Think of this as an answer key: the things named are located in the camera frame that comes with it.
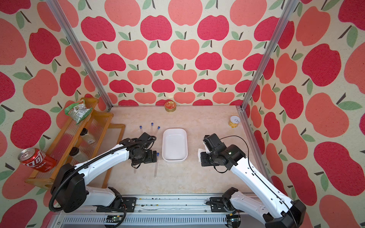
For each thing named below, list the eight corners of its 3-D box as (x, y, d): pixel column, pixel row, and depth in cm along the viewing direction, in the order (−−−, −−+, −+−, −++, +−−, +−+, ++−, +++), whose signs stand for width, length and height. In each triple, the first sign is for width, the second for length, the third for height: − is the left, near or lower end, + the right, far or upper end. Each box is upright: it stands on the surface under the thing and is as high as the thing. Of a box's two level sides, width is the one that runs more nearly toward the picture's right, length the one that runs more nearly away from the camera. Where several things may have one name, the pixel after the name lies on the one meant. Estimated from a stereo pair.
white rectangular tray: (161, 163, 91) (160, 159, 86) (164, 133, 106) (163, 128, 102) (187, 163, 91) (188, 159, 86) (187, 133, 106) (187, 128, 102)
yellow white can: (229, 128, 110) (231, 122, 105) (227, 121, 115) (229, 115, 109) (238, 128, 110) (241, 122, 105) (236, 121, 115) (238, 115, 109)
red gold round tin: (164, 112, 119) (163, 109, 116) (165, 103, 127) (165, 100, 124) (175, 112, 119) (175, 109, 116) (176, 103, 127) (176, 100, 124)
